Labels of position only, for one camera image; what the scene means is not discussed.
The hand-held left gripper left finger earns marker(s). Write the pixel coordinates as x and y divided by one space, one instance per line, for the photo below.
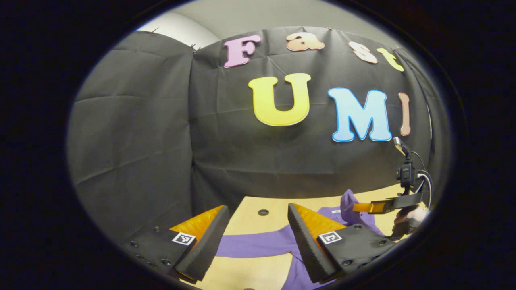
203 247

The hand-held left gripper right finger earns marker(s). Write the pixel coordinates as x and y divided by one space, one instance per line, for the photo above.
308 249

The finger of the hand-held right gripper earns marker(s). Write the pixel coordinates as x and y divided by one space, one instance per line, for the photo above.
379 206

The purple knit cardigan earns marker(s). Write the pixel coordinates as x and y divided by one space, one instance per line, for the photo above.
258 245

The black backdrop cloth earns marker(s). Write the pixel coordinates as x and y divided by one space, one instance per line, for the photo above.
161 133

